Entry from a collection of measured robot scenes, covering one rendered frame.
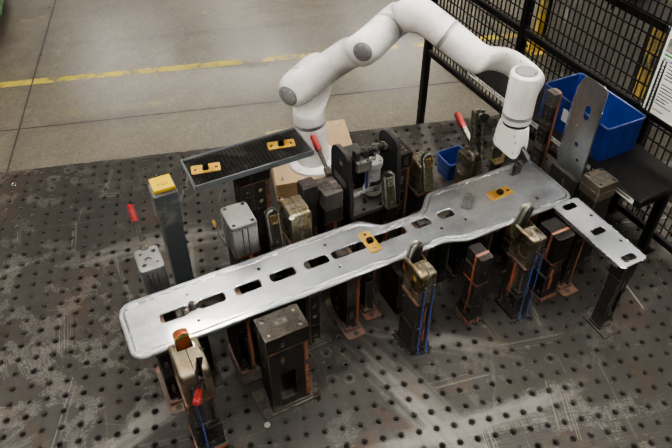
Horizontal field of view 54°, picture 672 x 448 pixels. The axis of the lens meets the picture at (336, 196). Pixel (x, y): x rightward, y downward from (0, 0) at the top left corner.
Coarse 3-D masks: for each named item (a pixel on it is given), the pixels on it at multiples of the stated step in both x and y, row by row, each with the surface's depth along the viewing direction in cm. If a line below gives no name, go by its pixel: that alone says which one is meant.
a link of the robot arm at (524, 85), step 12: (516, 72) 175; (528, 72) 175; (540, 72) 176; (516, 84) 175; (528, 84) 174; (540, 84) 181; (516, 96) 177; (528, 96) 176; (504, 108) 183; (516, 108) 179; (528, 108) 179
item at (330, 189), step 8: (328, 176) 200; (320, 184) 196; (328, 184) 196; (336, 184) 196; (320, 192) 195; (328, 192) 194; (336, 192) 194; (320, 200) 197; (328, 200) 194; (336, 200) 195; (320, 208) 199; (328, 208) 196; (336, 208) 197; (320, 216) 201; (328, 216) 198; (336, 216) 200; (320, 224) 205; (328, 224) 202; (336, 224) 203; (320, 232) 208; (320, 264) 217
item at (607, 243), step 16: (560, 208) 200; (576, 208) 200; (576, 224) 194; (592, 224) 194; (608, 224) 194; (592, 240) 189; (608, 240) 189; (624, 240) 189; (608, 256) 185; (640, 256) 185
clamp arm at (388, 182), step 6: (384, 174) 196; (390, 174) 197; (384, 180) 197; (390, 180) 197; (384, 186) 198; (390, 186) 199; (384, 192) 199; (390, 192) 200; (384, 198) 201; (390, 198) 201; (384, 204) 202; (390, 204) 202
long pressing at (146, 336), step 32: (448, 192) 205; (480, 192) 205; (544, 192) 205; (352, 224) 194; (384, 224) 194; (448, 224) 194; (480, 224) 194; (288, 256) 185; (320, 256) 185; (352, 256) 185; (384, 256) 185; (192, 288) 176; (224, 288) 176; (288, 288) 176; (320, 288) 176; (128, 320) 168; (160, 320) 168; (192, 320) 168; (224, 320) 168; (160, 352) 161
